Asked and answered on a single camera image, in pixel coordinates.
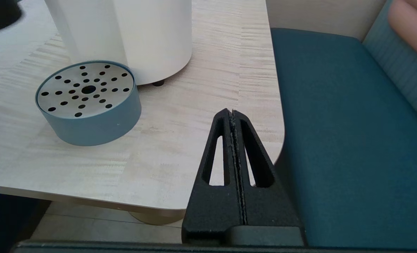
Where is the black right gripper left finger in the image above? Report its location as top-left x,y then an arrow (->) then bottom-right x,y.
181,108 -> 247,245

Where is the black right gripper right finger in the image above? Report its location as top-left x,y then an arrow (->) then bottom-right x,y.
232,110 -> 302,227

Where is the large dark tea dispenser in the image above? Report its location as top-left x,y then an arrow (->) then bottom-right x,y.
44,0 -> 193,87

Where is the teal right bench sofa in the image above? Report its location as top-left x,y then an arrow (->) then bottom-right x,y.
270,0 -> 417,248

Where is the large blue-grey perforated drip tray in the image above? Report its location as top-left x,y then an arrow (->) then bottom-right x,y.
35,60 -> 142,147

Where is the pink right bolster cushion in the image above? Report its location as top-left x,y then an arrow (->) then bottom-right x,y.
387,0 -> 417,67

